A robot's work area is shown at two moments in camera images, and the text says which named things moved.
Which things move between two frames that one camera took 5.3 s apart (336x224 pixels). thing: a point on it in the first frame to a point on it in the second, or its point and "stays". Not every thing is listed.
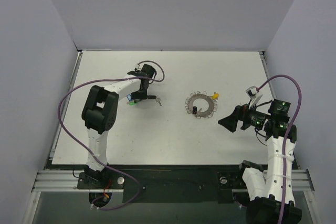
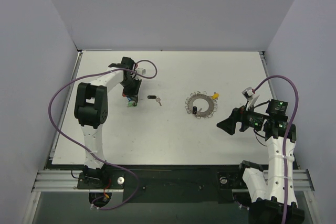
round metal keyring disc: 212,107 stays
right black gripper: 244,117 stays
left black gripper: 140,94 to 133,87
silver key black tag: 158,100 stays
